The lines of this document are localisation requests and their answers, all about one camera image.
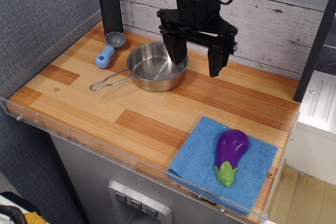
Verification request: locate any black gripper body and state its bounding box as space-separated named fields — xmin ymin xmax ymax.
xmin=157 ymin=0 xmax=238 ymax=55

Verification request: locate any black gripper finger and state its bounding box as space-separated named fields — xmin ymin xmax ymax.
xmin=208 ymin=45 xmax=228 ymax=77
xmin=162 ymin=34 xmax=187 ymax=65

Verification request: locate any purple toy eggplant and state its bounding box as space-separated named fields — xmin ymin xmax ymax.
xmin=213 ymin=129 xmax=250 ymax=188

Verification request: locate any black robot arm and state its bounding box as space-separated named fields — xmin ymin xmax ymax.
xmin=157 ymin=0 xmax=238 ymax=77

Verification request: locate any stainless steel pan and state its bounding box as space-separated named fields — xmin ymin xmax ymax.
xmin=90 ymin=41 xmax=190 ymax=92

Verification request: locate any blue grey measuring scoop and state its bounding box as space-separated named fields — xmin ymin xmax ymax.
xmin=95 ymin=31 xmax=126 ymax=69

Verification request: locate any clear acrylic table guard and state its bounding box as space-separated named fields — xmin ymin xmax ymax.
xmin=1 ymin=4 xmax=302 ymax=223

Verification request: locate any white toy sink unit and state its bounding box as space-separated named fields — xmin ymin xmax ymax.
xmin=285 ymin=71 xmax=335 ymax=185

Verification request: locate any grey toy fridge cabinet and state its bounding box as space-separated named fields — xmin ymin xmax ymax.
xmin=48 ymin=132 xmax=253 ymax=224

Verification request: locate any silver dispenser button panel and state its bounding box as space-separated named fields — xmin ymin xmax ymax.
xmin=108 ymin=179 xmax=173 ymax=224

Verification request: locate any yellow tape piece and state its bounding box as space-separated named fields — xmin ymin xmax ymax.
xmin=24 ymin=212 xmax=47 ymax=224

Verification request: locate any black vertical post left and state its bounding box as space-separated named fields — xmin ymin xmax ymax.
xmin=99 ymin=0 xmax=123 ymax=35

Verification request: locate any black vertical post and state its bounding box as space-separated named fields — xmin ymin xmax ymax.
xmin=293 ymin=0 xmax=335 ymax=102
xmin=99 ymin=0 xmax=123 ymax=35

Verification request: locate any black vertical post right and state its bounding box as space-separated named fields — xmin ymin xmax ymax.
xmin=293 ymin=0 xmax=335 ymax=102

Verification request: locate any black braided cable sleeve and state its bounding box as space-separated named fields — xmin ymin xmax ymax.
xmin=0 ymin=204 xmax=26 ymax=224

